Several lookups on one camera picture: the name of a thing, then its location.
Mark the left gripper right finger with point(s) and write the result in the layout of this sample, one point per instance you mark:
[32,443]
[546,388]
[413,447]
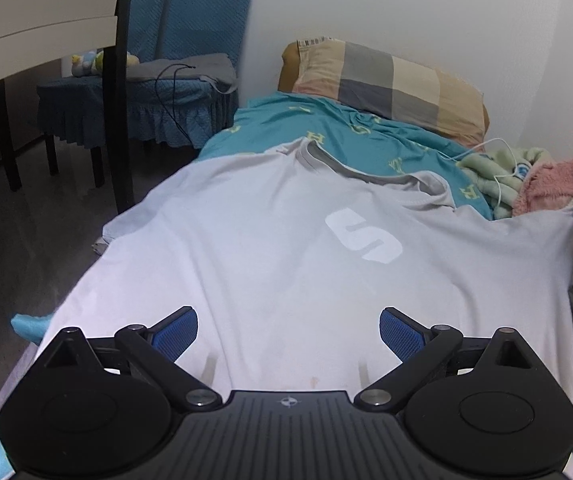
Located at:
[427,354]

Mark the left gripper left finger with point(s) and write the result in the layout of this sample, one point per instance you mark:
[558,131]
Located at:
[150,354]

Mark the white t-shirt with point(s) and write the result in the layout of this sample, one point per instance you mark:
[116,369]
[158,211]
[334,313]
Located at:
[289,258]

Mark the pink fluffy blanket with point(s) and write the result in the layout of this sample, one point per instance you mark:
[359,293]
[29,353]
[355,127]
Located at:
[548,186]

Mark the teal patterned bed sheet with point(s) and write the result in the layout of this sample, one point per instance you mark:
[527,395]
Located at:
[362,141]

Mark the plaid pillow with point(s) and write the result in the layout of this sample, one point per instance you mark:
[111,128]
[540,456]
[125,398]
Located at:
[386,86]

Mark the grey cloth on chair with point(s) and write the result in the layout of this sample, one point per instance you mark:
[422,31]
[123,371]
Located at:
[216,69]

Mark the plush toy on chair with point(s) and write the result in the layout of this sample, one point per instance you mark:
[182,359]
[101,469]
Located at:
[87,64]

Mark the blue covered chair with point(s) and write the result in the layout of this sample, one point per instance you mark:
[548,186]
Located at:
[181,80]

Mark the white desk with black legs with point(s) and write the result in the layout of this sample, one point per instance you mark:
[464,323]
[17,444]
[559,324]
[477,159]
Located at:
[34,32]

